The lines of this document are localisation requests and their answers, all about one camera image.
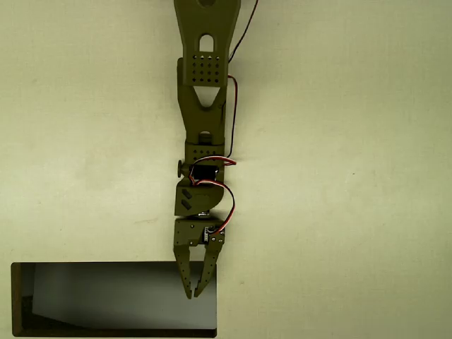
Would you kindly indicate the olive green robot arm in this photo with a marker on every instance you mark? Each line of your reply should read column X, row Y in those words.
column 202, row 120

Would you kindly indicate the rectangular bin opening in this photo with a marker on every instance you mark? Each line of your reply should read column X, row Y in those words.
column 106, row 300

